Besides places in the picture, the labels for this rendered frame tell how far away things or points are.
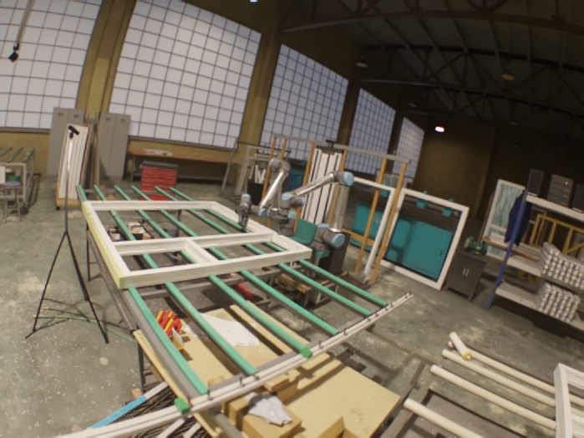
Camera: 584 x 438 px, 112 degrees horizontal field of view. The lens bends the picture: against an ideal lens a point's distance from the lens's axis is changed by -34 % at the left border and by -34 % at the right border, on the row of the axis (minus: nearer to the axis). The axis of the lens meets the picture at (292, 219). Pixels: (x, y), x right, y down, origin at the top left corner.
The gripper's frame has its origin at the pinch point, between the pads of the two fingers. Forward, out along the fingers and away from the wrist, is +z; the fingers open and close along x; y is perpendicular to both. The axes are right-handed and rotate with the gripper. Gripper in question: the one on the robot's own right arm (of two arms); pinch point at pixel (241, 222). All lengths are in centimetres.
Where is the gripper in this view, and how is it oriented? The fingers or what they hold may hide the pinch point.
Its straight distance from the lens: 276.0
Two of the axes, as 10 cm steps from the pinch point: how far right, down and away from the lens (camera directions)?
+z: -0.6, 7.6, -6.4
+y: 9.2, -2.0, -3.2
